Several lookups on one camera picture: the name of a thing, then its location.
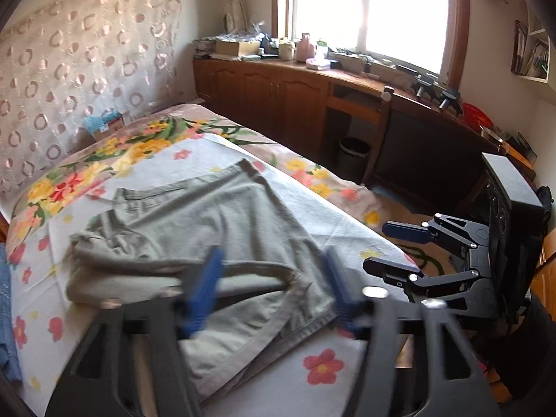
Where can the red basket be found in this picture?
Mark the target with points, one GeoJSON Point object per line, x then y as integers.
{"type": "Point", "coordinates": [478, 116]}

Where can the wooden framed window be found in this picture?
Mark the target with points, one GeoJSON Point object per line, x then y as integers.
{"type": "Point", "coordinates": [391, 8]}

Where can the green cap bottle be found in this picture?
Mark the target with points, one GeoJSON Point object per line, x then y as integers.
{"type": "Point", "coordinates": [322, 50]}

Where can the black trash bin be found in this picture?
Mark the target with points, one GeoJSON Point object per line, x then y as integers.
{"type": "Point", "coordinates": [354, 156]}

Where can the cardboard box with blue cloth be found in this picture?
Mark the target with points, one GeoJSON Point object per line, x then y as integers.
{"type": "Point", "coordinates": [104, 124]}

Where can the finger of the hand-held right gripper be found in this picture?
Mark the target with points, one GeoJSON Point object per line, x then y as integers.
{"type": "Point", "coordinates": [406, 231]}
{"type": "Point", "coordinates": [382, 267]}

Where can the person's right forearm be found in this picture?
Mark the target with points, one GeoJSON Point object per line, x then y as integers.
{"type": "Point", "coordinates": [530, 356]}

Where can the white wall shelf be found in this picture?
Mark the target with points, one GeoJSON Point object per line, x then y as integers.
{"type": "Point", "coordinates": [532, 52]}

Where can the white jar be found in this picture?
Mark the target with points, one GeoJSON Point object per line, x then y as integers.
{"type": "Point", "coordinates": [286, 51]}

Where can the pink bottle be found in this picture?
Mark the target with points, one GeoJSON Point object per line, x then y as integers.
{"type": "Point", "coordinates": [305, 50]}

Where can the wooden cabinet counter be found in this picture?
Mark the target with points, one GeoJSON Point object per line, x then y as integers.
{"type": "Point", "coordinates": [260, 91]}

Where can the circle patterned wall cloth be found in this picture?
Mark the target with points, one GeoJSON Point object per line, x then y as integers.
{"type": "Point", "coordinates": [87, 52]}

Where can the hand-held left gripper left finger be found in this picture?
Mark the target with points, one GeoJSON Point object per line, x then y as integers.
{"type": "Point", "coordinates": [203, 289]}

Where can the grey pants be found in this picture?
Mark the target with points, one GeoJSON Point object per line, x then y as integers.
{"type": "Point", "coordinates": [195, 226]}

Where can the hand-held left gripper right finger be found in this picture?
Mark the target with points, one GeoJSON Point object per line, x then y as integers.
{"type": "Point", "coordinates": [343, 289]}

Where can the open cardboard box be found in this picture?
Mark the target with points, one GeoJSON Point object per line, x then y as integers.
{"type": "Point", "coordinates": [236, 47]}

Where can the white tissue box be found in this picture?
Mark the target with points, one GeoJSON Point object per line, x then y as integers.
{"type": "Point", "coordinates": [317, 64]}

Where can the pink floral blanket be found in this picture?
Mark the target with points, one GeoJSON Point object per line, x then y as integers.
{"type": "Point", "coordinates": [143, 139]}

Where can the blue jeans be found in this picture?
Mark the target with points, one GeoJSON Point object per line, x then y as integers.
{"type": "Point", "coordinates": [6, 312]}

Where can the black clamp device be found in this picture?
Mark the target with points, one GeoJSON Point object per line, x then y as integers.
{"type": "Point", "coordinates": [425, 84]}
{"type": "Point", "coordinates": [449, 99]}

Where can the wooden chair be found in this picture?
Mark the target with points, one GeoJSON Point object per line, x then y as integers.
{"type": "Point", "coordinates": [356, 104]}

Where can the white flower print bed sheet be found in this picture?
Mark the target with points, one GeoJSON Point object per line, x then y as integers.
{"type": "Point", "coordinates": [304, 208]}

